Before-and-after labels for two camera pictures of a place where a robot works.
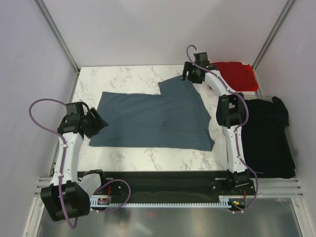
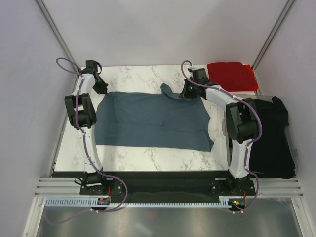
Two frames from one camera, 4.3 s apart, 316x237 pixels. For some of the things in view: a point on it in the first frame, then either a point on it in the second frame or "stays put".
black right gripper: [188, 66] → [185, 94]
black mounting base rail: [175, 183] stays put
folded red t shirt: [238, 77] stays put
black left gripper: [99, 123] → [103, 89]
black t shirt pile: [267, 150] stays put
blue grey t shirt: [175, 119] stays put
